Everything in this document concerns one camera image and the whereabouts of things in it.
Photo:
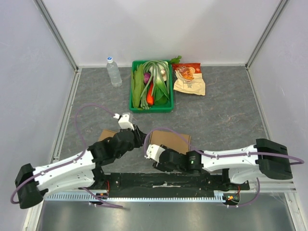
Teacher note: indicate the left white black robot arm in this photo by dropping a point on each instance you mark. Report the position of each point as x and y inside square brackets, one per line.
[83, 170]

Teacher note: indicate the white mushroom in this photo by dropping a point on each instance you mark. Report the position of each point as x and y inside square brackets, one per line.
[163, 73]

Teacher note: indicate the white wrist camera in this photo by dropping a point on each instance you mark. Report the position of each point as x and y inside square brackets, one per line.
[153, 152]
[124, 120]

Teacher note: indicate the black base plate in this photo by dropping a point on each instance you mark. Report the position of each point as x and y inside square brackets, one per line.
[163, 185]

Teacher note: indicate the aluminium frame post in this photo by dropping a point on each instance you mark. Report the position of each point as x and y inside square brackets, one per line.
[56, 33]
[266, 32]

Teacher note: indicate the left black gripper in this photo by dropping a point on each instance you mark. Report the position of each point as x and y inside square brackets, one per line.
[139, 136]

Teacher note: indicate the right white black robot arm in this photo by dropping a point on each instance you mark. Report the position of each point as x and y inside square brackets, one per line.
[265, 158]

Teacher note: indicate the orange beige snack bag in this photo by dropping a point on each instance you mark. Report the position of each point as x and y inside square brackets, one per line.
[189, 79]

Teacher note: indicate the grey slotted cable duct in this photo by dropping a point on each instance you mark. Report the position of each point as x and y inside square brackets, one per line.
[87, 197]

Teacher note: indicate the green plastic crate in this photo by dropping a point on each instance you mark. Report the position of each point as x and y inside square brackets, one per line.
[168, 107]

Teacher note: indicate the purple onion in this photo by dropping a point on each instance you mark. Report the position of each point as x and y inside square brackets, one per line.
[146, 77]

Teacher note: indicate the green bok choy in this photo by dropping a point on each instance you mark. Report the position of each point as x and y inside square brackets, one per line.
[161, 95]

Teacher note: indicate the green leafy vegetable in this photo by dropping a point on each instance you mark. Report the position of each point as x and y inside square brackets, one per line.
[137, 85]

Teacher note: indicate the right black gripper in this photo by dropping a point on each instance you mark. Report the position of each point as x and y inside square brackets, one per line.
[159, 158]

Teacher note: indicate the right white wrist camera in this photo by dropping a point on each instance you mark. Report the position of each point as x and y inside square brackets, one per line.
[153, 152]

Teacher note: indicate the brown cardboard sheet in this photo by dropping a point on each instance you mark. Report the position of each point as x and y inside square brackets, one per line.
[171, 140]

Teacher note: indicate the small brown cardboard box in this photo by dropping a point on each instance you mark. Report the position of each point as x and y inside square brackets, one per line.
[105, 134]

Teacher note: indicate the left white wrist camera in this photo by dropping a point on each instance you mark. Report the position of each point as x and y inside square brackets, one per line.
[124, 120]

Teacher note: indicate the clear plastic water bottle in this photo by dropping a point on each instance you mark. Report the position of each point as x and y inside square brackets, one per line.
[113, 71]

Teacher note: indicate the right aluminium frame post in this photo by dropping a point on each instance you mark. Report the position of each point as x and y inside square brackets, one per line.
[266, 32]

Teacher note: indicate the left aluminium frame post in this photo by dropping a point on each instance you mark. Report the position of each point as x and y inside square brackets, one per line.
[56, 33]

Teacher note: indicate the orange carrot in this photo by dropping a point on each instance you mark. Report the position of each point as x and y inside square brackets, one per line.
[149, 97]

